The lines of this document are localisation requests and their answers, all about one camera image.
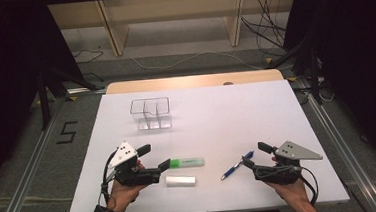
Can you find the light wooden shelf unit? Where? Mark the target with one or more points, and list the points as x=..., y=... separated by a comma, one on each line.
x=114, y=31

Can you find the black curtain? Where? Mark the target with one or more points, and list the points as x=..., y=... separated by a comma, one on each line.
x=7, y=82
x=356, y=57

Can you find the black tripod stand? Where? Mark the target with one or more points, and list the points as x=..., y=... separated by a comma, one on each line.
x=44, y=106

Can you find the blue ballpoint pen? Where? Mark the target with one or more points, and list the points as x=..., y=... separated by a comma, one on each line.
x=237, y=165

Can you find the person's right hand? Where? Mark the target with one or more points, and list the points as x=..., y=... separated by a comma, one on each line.
x=292, y=192

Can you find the green highlighter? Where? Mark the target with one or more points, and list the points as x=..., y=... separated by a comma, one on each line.
x=190, y=162

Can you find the light wooden table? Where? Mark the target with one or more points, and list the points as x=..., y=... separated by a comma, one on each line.
x=174, y=83

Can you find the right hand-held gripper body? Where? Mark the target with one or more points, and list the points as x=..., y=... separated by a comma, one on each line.
x=281, y=173

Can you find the person's left hand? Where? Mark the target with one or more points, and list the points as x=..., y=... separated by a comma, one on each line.
x=122, y=197

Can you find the aluminium floor rail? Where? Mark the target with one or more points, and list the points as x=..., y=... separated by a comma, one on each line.
x=24, y=177
x=346, y=155

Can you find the white eraser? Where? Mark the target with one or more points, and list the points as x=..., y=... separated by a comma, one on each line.
x=181, y=181

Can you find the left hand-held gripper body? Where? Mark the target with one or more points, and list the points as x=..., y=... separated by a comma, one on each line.
x=132, y=175

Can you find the black metal stand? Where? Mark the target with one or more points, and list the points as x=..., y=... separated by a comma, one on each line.
x=314, y=77

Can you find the clear plastic desk organizer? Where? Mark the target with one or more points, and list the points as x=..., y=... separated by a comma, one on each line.
x=150, y=118

